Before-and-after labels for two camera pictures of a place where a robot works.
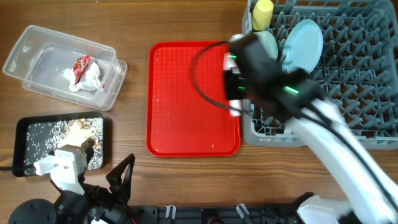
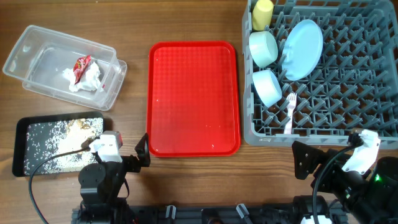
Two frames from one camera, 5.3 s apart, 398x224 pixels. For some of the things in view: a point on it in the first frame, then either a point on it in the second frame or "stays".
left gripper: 121,190 -> 142,149
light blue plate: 303,46 stays
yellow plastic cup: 262,15 stays
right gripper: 231,94 -> 316,157
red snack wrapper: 80,66 stays
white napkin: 89,80 stays
